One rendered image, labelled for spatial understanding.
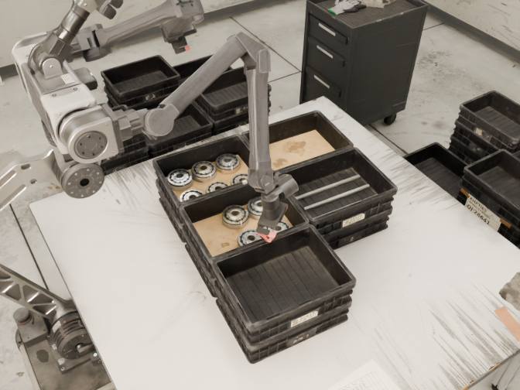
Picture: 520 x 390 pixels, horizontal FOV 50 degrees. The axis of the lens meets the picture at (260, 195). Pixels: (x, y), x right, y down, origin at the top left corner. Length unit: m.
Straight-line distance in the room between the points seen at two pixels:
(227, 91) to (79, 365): 1.82
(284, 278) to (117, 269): 0.66
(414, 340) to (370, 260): 0.37
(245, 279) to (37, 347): 1.08
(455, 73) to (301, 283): 3.25
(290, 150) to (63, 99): 1.17
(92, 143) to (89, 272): 0.79
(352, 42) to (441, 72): 1.62
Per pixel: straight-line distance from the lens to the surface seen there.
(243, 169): 2.39
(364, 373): 1.97
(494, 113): 3.62
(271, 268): 2.02
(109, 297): 2.17
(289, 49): 4.97
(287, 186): 1.81
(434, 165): 3.46
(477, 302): 2.25
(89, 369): 2.56
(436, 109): 4.43
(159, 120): 1.61
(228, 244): 2.09
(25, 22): 4.82
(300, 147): 2.52
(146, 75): 3.72
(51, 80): 1.74
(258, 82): 1.76
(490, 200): 2.93
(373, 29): 3.48
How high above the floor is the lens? 2.40
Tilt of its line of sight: 43 degrees down
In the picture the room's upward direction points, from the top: 1 degrees clockwise
